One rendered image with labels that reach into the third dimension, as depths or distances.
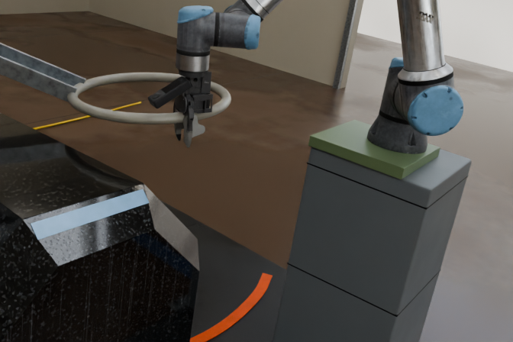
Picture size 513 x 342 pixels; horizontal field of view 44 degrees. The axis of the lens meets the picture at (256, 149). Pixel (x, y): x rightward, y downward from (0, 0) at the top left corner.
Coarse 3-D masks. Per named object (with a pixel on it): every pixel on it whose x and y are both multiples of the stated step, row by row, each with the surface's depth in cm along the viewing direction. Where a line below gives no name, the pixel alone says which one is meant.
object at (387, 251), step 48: (336, 192) 196; (384, 192) 187; (432, 192) 180; (336, 240) 200; (384, 240) 190; (432, 240) 200; (288, 288) 215; (336, 288) 203; (384, 288) 193; (432, 288) 223; (288, 336) 219; (336, 336) 207; (384, 336) 197
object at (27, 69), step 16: (0, 48) 193; (0, 64) 184; (16, 64) 184; (32, 64) 195; (48, 64) 195; (16, 80) 186; (32, 80) 186; (48, 80) 186; (64, 80) 197; (80, 80) 197; (64, 96) 188
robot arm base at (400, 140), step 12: (384, 120) 197; (396, 120) 194; (372, 132) 201; (384, 132) 196; (396, 132) 194; (408, 132) 194; (384, 144) 195; (396, 144) 194; (408, 144) 195; (420, 144) 195
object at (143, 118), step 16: (96, 80) 203; (112, 80) 208; (128, 80) 212; (144, 80) 214; (160, 80) 215; (224, 96) 193; (96, 112) 174; (112, 112) 172; (128, 112) 172; (176, 112) 175; (208, 112) 180
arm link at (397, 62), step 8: (392, 64) 193; (400, 64) 190; (392, 72) 193; (392, 80) 192; (392, 88) 190; (384, 96) 197; (392, 96) 189; (384, 104) 197; (392, 104) 192; (384, 112) 196; (392, 112) 194
